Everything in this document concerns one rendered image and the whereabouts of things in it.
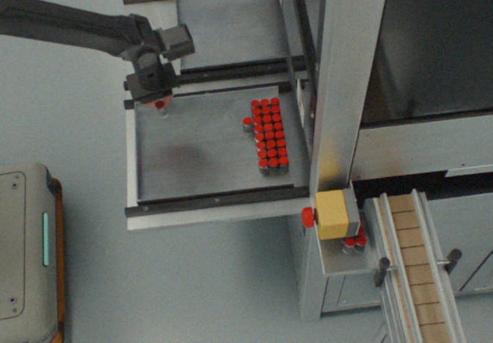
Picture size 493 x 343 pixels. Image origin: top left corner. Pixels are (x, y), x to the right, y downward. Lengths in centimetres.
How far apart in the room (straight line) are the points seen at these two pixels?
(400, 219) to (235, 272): 103
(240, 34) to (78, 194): 111
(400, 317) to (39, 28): 81
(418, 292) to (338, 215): 22
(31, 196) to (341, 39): 152
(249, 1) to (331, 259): 74
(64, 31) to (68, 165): 154
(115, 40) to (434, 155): 62
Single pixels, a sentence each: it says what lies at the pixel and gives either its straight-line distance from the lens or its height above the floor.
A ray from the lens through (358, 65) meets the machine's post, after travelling 91.
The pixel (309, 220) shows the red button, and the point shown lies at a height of 101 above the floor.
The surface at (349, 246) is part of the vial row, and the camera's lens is 127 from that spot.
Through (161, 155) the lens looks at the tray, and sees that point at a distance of 143.
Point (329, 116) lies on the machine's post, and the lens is 101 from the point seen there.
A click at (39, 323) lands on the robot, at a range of 203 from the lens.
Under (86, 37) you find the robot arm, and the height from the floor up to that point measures 133.
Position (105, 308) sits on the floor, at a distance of 226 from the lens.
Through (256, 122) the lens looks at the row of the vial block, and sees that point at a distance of 140.
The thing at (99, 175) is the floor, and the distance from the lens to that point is 248.
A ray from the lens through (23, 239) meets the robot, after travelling 213.
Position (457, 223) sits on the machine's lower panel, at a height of 72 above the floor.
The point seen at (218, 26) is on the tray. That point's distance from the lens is 164.
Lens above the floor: 210
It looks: 60 degrees down
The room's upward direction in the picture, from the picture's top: 6 degrees counter-clockwise
